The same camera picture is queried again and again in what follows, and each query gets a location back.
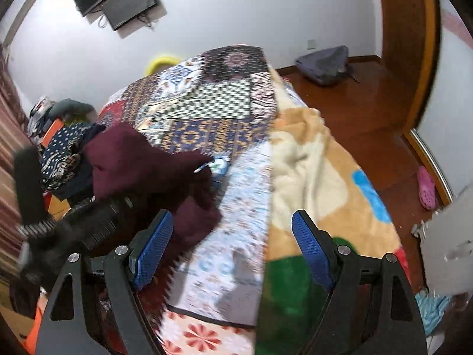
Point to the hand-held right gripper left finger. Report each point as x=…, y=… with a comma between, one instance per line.
x=153, y=247

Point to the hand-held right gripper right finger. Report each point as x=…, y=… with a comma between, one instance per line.
x=312, y=247

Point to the maroon button shirt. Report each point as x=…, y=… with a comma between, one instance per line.
x=147, y=162

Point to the dark folded clothes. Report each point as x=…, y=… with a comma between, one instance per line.
x=77, y=185

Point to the colourful fleece blanket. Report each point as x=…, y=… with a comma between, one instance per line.
x=314, y=162

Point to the navy patterned folded cloth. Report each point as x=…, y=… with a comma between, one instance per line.
x=62, y=151

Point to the brown striped curtain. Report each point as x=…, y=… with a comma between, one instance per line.
x=11, y=155

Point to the orange box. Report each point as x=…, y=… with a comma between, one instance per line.
x=51, y=133

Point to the pile of household clutter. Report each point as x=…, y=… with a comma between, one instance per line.
x=38, y=118

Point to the pink slipper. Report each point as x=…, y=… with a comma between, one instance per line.
x=428, y=188

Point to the grey-green cushion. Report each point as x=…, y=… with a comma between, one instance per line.
x=72, y=107

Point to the light blue cloth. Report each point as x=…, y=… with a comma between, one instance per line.
x=434, y=312

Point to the white grey panel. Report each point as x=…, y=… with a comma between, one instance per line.
x=451, y=247

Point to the patchwork patterned bedspread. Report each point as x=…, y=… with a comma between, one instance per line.
x=207, y=100

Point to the grey bag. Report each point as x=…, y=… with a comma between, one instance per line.
x=325, y=66

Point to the yellow round object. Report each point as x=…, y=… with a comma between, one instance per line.
x=159, y=63

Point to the brown wooden door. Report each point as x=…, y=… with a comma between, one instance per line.
x=402, y=44

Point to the white wall socket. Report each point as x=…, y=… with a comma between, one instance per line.
x=312, y=44

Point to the small black wall monitor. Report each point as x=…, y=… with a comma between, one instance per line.
x=129, y=5

